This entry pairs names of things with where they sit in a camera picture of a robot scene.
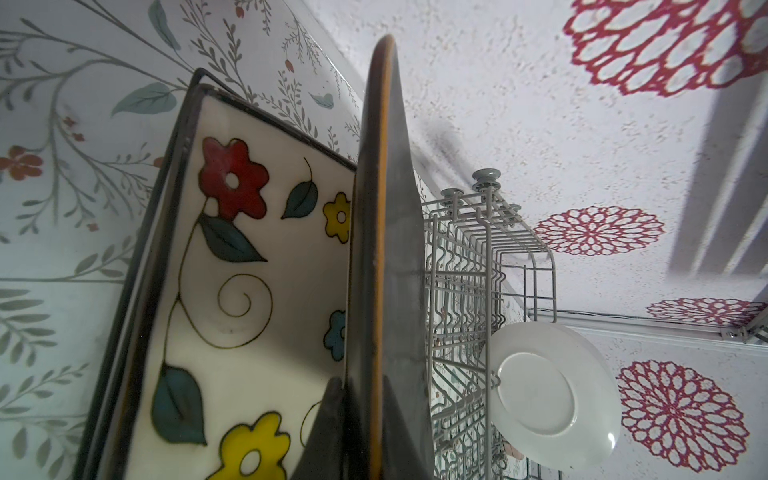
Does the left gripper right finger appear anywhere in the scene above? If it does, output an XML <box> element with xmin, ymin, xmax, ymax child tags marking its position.
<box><xmin>382</xmin><ymin>377</ymin><xmax>432</xmax><ymax>480</ymax></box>

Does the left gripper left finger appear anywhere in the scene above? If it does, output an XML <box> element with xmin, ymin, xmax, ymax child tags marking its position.
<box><xmin>290</xmin><ymin>377</ymin><xmax>346</xmax><ymax>480</ymax></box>

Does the black square plate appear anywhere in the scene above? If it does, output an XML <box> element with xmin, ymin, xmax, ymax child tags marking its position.
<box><xmin>75</xmin><ymin>83</ymin><xmax>356</xmax><ymax>479</ymax></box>
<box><xmin>344</xmin><ymin>35</ymin><xmax>434</xmax><ymax>479</ymax></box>

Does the pink sponge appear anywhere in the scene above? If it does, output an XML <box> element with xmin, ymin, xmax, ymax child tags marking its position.
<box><xmin>502</xmin><ymin>440</ymin><xmax>525</xmax><ymax>461</ymax></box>

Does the white round plate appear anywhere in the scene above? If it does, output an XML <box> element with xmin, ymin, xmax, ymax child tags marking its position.
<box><xmin>486</xmin><ymin>321</ymin><xmax>622</xmax><ymax>472</ymax></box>

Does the grey wire dish rack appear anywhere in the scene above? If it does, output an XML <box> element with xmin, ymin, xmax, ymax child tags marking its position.
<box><xmin>422</xmin><ymin>168</ymin><xmax>557</xmax><ymax>479</ymax></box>

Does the grey wall shelf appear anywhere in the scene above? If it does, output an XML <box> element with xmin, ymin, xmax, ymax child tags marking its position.
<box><xmin>667</xmin><ymin>74</ymin><xmax>767</xmax><ymax>278</ymax></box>

